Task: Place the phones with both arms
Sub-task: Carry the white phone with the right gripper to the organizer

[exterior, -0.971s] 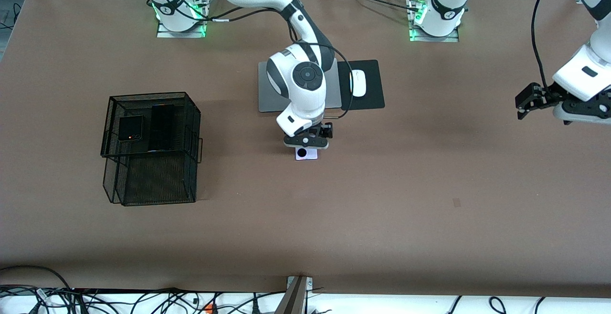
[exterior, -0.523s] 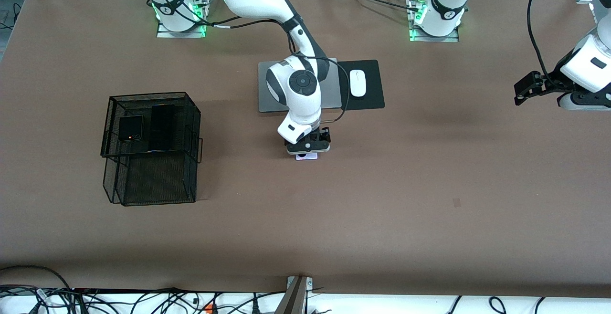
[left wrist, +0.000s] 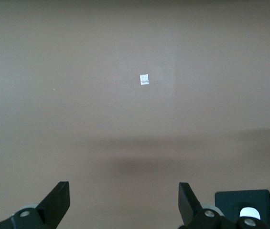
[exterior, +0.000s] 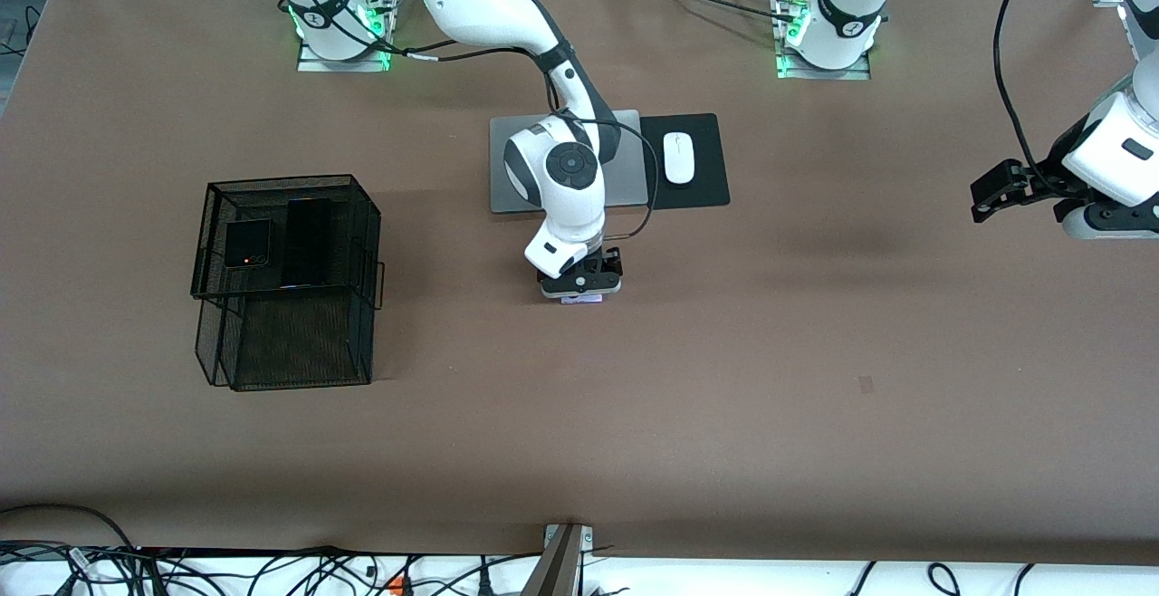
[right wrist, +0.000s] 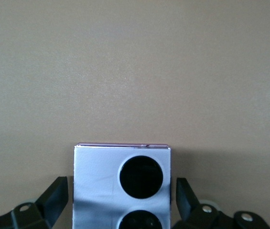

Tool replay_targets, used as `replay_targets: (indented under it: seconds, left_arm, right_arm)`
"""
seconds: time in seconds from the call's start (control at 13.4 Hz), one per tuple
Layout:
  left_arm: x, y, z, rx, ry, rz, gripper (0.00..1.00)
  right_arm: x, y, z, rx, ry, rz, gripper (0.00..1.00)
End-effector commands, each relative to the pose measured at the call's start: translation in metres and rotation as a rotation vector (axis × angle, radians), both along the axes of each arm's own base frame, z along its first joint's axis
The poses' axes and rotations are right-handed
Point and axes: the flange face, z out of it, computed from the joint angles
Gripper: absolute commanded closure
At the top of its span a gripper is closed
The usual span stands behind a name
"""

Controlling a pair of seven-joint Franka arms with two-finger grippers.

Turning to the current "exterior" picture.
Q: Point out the black mouse pad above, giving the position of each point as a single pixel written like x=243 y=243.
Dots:
x=711 y=161

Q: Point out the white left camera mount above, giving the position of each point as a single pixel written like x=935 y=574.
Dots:
x=1114 y=161

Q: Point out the black mesh two-tier tray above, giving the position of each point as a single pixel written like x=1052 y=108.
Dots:
x=308 y=333

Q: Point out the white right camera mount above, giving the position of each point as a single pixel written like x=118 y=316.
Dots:
x=554 y=252

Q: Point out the white computer mouse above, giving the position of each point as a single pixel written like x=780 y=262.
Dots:
x=679 y=158

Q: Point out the black slab smartphone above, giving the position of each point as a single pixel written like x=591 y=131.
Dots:
x=306 y=243

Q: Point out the lilac flip phone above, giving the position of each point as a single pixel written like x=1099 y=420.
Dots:
x=581 y=301

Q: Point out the aluminium camera mast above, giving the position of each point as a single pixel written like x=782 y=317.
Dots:
x=557 y=569

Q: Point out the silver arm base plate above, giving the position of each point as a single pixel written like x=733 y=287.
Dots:
x=312 y=63
x=856 y=73

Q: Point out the silver closed laptop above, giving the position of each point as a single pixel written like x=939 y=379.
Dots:
x=629 y=139

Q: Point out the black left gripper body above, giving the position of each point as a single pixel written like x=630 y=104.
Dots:
x=1056 y=164

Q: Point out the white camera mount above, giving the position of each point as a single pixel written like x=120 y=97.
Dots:
x=554 y=252
x=1114 y=161

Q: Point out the black flip phone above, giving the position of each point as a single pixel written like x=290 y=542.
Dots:
x=247 y=243

